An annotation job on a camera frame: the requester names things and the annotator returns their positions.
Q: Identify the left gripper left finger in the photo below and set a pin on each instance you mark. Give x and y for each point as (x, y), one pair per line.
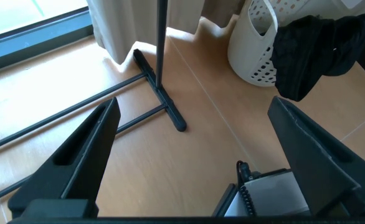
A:
(86, 174)

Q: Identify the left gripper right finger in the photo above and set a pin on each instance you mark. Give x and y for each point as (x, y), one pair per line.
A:
(319, 174)

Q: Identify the black garment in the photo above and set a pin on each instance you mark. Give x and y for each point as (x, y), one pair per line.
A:
(301, 56)

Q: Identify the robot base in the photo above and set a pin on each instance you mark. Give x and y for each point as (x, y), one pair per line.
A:
(276, 196)

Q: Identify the white laundry basket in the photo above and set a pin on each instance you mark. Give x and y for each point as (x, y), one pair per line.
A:
(248, 53)

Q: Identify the black clothes rack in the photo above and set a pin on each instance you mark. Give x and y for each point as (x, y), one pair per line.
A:
(161, 37)

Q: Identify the window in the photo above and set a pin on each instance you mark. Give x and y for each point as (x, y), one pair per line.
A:
(30, 35)

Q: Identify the beige curtain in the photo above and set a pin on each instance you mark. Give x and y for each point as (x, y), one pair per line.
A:
(123, 25)

